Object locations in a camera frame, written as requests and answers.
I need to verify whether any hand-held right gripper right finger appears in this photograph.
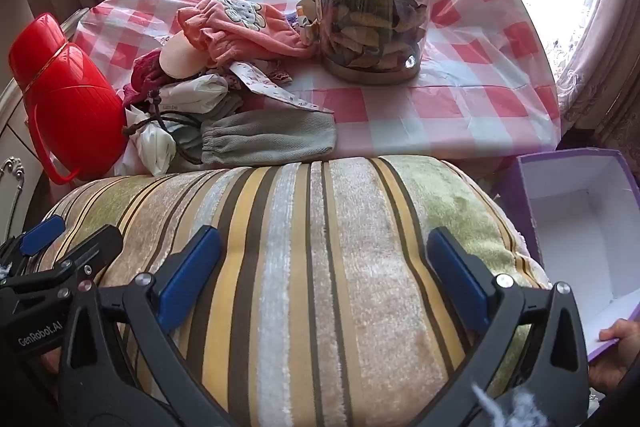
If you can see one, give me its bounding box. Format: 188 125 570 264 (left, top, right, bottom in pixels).
426 227 592 427

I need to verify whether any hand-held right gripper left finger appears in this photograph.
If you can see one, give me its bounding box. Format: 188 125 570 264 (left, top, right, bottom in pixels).
59 225 236 427

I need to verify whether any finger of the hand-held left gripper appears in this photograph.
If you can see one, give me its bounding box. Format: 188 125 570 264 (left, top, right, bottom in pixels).
15 225 124 297
0 214 68 269

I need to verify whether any purple cardboard box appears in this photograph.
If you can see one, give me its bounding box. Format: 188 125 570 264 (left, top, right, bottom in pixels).
492 148 640 363

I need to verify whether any glass jar with metal lid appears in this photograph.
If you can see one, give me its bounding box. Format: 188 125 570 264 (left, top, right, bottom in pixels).
311 0 438 84

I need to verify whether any white ornate dresser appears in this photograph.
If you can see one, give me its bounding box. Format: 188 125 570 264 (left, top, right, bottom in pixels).
0 7 91 248

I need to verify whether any white cloth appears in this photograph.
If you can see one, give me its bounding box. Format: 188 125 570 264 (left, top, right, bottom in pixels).
135 119 178 175

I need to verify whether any red thermos jug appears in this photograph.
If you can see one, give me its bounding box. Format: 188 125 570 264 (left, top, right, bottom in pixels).
7 13 130 185

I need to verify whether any striped velvet cushion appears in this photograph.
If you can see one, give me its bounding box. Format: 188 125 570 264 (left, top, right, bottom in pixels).
30 154 551 427

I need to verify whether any grey cloth pouch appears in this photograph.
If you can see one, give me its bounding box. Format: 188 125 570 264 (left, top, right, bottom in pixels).
200 111 337 166

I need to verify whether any grey-green cloth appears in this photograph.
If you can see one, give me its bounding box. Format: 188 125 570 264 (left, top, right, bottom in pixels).
175 99 243 162

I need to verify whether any red white checkered tablecloth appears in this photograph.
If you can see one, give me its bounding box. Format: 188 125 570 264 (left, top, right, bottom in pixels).
70 0 563 165

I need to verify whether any white patterned cloth strip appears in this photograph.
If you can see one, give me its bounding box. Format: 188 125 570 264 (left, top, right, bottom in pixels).
227 61 336 114

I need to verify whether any beige cap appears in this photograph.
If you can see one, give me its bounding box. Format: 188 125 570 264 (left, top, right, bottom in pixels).
159 32 208 78

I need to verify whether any pink garment with bunny patch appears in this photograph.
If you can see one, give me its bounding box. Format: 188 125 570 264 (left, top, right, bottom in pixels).
176 0 318 72

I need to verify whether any white drawstring bag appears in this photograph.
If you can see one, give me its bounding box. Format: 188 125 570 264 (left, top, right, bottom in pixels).
150 74 231 118

